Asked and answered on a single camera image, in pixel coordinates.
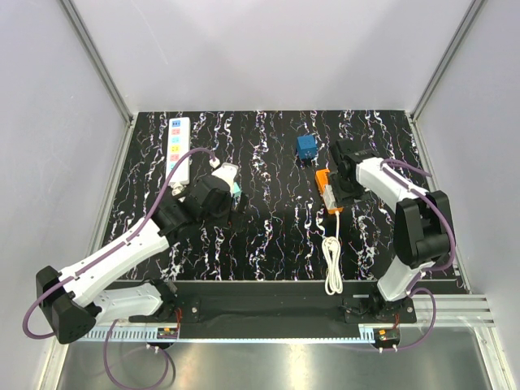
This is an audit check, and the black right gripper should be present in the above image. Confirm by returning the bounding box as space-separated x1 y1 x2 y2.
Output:
327 173 371 211

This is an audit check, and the aluminium frame rail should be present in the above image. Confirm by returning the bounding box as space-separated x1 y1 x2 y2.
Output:
59 291 494 344

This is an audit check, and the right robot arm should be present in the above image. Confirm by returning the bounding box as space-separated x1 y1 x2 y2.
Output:
328 139 456 323

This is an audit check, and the blue cube socket adapter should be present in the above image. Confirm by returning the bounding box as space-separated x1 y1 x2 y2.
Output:
296 135 318 160

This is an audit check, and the orange power strip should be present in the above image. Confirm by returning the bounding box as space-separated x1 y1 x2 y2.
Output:
314 168 343 215

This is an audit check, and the white orange strip power cable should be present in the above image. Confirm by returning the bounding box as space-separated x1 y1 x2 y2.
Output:
322 213 345 297

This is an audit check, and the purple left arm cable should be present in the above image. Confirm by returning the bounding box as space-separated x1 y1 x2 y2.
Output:
22 146 219 387

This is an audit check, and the white multicolour power strip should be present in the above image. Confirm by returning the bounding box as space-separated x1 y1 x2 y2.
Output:
165 117 191 186

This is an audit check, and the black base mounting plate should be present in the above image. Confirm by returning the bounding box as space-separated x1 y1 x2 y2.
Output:
168 281 417 340

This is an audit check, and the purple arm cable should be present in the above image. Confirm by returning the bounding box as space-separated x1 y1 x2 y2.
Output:
22 146 219 387
377 158 456 350

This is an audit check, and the teal charger plug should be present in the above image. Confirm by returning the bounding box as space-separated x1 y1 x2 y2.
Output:
232 182 241 199

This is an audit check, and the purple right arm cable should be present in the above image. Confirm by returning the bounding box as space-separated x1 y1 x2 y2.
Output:
377 158 456 350

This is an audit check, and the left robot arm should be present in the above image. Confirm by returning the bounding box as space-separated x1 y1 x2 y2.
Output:
36 175 249 345

